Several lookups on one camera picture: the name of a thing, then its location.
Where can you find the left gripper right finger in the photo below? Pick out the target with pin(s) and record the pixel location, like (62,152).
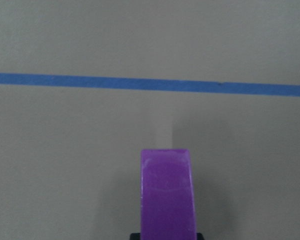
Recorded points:
(199,236)

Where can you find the purple trapezoid block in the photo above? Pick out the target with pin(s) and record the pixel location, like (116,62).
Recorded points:
(167,205)

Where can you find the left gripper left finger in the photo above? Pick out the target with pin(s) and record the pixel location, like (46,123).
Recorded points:
(135,236)

